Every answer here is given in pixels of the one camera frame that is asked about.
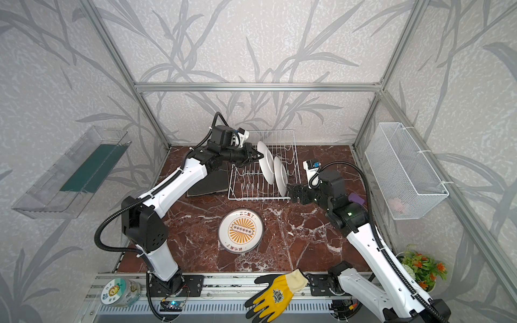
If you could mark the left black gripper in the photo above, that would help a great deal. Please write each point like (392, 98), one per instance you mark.
(246, 153)

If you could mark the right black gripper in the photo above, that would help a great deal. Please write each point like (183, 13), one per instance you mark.
(301, 194)

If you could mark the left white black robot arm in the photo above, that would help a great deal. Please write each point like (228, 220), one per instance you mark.
(142, 217)

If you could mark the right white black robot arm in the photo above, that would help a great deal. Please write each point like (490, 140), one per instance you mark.
(398, 297)

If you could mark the purple pink brush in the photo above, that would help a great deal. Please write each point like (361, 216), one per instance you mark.
(355, 198)

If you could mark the yellow black work glove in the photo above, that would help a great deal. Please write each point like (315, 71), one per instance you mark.
(270, 303)

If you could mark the pink object in basket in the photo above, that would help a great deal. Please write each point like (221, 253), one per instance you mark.
(398, 206)

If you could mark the artificial flower plant pot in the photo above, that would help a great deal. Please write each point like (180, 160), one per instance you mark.
(423, 269)

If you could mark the green circuit board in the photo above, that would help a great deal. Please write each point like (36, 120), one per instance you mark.
(172, 305)

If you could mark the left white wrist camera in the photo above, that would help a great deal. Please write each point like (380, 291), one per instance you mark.
(239, 137)

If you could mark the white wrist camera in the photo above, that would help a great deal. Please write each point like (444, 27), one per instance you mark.
(239, 137)
(312, 169)

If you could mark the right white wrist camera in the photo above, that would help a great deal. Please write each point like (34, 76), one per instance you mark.
(312, 169)

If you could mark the white wire dish rack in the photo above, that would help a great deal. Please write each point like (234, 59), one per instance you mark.
(248, 183)

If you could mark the white wire mesh wall basket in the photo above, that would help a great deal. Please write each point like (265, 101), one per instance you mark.
(403, 171)

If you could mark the clear acrylic wall shelf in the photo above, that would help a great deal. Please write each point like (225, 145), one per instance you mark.
(64, 190)

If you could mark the aluminium mounting rail base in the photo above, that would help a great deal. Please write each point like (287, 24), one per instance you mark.
(212, 293)

